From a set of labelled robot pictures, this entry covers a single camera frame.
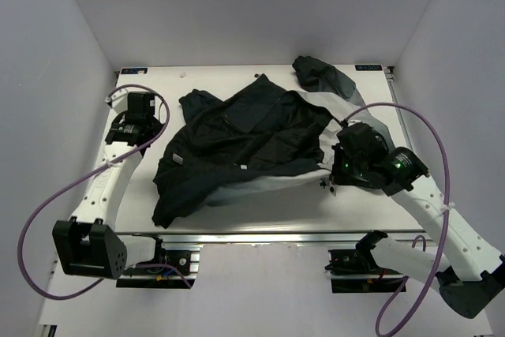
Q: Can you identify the dark navy and grey jacket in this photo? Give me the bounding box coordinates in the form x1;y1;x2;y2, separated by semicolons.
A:
152;56;394;228

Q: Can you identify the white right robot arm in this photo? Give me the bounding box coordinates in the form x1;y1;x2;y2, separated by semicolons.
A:
331;123;504;319

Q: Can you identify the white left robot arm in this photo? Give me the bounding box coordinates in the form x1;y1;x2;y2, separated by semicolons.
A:
52;88;167;279

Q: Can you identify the blue label sticker left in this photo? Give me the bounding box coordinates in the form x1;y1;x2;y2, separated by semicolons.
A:
120;67;148;75

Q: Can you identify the blue label sticker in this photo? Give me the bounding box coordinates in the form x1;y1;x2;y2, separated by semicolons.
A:
120;67;148;75
354;64;383;71

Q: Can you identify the blue label sticker right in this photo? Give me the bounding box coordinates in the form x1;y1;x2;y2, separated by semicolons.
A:
354;64;383;71

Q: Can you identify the aluminium right side rail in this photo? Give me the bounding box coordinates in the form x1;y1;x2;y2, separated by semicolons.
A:
384;66;411;144

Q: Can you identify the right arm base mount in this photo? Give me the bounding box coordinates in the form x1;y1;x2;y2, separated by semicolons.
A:
324;230;404;294

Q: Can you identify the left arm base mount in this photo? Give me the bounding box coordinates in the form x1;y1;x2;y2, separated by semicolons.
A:
115;237;202;290

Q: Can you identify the aluminium front table rail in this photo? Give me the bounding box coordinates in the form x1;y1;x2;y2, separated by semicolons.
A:
114;231;431;245

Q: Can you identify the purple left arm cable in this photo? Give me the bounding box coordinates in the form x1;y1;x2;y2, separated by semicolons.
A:
18;84;171;300

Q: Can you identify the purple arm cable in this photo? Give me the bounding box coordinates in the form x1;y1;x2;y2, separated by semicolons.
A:
18;84;171;300
342;102;451;336

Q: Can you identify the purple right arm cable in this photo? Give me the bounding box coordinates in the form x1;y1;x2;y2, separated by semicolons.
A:
342;102;451;336

